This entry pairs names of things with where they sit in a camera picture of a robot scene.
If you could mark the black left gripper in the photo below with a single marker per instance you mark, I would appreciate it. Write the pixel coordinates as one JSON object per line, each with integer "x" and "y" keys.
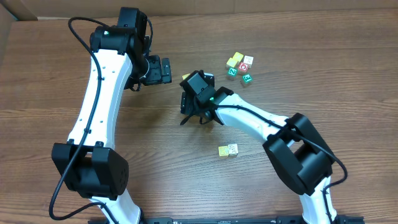
{"x": 165, "y": 71}

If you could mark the yellow block back top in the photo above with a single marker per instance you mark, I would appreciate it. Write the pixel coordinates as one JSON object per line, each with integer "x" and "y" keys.
{"x": 238, "y": 56}

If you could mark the white block red print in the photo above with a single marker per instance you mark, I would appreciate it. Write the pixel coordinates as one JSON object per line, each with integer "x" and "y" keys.
{"x": 248, "y": 60}

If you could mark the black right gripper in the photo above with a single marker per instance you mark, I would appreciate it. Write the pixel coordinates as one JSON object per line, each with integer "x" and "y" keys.
{"x": 185, "y": 104}

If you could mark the plain yellow wooden block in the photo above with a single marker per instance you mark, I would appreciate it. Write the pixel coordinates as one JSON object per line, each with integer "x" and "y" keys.
{"x": 185, "y": 76}

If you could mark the yellow K wooden block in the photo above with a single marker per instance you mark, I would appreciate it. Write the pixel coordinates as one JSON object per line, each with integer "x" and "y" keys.
{"x": 223, "y": 152}

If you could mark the green Z wooden block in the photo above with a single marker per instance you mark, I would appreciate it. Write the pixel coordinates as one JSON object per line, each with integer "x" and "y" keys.
{"x": 232, "y": 73}

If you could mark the green E wooden block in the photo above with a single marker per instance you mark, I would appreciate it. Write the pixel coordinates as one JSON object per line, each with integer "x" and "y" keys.
{"x": 246, "y": 80}

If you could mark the yellow block back left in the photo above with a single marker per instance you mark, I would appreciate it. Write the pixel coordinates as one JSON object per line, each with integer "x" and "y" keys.
{"x": 231, "y": 63}

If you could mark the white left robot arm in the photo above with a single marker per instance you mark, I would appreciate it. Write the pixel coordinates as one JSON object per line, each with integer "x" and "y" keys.
{"x": 88, "y": 162}

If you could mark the red apple wooden block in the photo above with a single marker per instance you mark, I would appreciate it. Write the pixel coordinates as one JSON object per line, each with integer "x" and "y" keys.
{"x": 243, "y": 68}

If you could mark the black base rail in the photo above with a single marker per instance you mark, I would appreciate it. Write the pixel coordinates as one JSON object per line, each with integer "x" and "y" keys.
{"x": 340, "y": 219}

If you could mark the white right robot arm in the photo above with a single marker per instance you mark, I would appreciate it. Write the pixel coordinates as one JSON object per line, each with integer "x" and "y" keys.
{"x": 299, "y": 155}

